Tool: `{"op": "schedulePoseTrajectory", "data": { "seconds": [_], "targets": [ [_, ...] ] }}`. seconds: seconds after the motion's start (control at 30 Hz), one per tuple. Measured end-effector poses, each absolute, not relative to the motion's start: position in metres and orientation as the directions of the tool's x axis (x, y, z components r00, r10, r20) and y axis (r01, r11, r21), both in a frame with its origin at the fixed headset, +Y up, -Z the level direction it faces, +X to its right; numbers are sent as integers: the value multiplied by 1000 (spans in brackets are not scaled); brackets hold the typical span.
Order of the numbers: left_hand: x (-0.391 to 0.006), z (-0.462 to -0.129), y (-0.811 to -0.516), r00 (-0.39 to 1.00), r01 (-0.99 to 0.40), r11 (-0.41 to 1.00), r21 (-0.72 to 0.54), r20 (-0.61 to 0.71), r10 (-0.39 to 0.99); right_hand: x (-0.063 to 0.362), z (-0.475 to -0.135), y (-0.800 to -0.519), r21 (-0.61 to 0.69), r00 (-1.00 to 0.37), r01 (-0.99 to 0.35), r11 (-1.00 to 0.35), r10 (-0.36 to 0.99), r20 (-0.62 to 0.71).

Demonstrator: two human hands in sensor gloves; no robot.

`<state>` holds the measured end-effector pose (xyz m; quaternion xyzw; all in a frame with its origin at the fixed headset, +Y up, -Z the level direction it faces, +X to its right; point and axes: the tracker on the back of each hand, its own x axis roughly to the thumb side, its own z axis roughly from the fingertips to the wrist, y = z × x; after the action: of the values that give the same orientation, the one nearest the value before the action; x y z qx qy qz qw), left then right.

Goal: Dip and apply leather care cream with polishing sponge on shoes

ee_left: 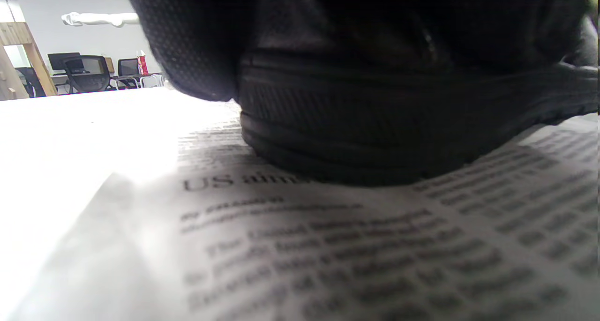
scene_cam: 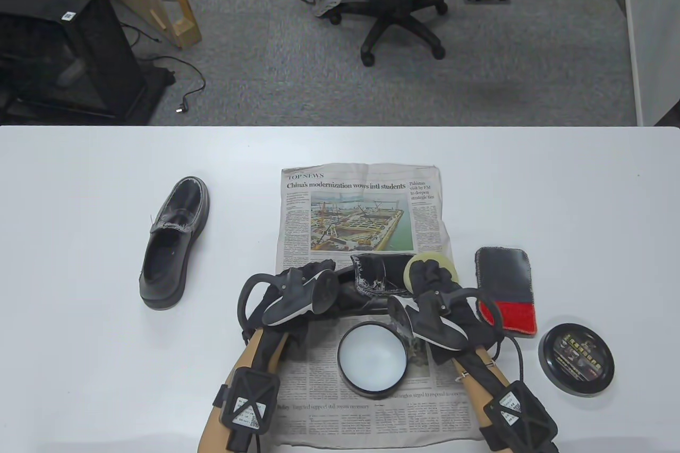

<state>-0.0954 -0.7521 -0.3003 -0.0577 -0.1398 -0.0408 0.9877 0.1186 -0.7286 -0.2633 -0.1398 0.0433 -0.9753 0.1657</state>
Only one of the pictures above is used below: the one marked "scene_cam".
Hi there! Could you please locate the white partition panel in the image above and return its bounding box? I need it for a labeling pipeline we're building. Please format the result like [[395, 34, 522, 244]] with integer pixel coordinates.
[[624, 0, 680, 127]]

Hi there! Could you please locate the black and red polishing cloth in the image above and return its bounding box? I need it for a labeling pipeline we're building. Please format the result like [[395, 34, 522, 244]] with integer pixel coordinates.
[[474, 246, 538, 337]]

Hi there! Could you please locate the open round shoe polish tin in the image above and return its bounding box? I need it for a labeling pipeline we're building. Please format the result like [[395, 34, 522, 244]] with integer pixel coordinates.
[[337, 322, 409, 400]]

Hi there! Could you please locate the black and white hand tracker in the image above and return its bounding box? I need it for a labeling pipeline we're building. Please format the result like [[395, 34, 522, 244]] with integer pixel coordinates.
[[387, 291, 469, 351], [262, 269, 336, 327]]

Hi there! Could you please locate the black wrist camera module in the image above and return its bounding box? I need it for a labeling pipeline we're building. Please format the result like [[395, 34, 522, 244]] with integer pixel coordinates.
[[479, 379, 559, 453], [213, 366, 281, 453]]

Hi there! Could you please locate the black power cable with plug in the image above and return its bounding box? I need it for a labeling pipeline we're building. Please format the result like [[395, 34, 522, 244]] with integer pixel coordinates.
[[119, 22, 207, 115]]

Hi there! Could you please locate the black leather loafer shoe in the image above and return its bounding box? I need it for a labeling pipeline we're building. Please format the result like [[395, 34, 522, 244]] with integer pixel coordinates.
[[139, 176, 210, 310], [313, 253, 420, 317]]

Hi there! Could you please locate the black glove cable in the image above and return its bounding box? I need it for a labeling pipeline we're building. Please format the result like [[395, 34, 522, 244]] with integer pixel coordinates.
[[444, 287, 525, 386], [237, 273, 283, 341]]

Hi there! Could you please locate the person's right hand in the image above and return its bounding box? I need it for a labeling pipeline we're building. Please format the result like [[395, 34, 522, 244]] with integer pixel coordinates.
[[408, 260, 501, 364]]

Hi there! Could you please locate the black office chair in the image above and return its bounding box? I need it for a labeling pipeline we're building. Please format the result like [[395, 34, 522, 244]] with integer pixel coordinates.
[[302, 0, 468, 67]]

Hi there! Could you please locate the printed newspaper sheet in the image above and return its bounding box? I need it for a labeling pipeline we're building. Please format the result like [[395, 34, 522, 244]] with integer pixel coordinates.
[[275, 162, 487, 447]]

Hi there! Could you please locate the person's right forearm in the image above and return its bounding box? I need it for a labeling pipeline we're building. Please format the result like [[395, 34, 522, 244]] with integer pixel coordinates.
[[452, 347, 532, 453]]

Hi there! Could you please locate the black round tin lid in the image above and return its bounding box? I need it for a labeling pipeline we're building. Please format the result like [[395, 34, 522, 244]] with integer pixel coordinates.
[[538, 322, 616, 397]]

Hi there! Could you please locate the yellow round sponge applicator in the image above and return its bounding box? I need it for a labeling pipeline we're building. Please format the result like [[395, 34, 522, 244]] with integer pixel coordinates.
[[403, 252, 460, 295]]

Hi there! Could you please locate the person's left forearm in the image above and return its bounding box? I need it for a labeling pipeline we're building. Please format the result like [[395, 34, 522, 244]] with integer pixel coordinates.
[[199, 327, 291, 453]]

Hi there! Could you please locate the person's left hand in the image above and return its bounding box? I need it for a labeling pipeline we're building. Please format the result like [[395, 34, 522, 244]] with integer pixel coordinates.
[[243, 259, 342, 348]]

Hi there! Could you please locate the black mesh cabinet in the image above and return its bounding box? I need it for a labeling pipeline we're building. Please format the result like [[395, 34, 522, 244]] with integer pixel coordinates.
[[0, 0, 176, 125]]

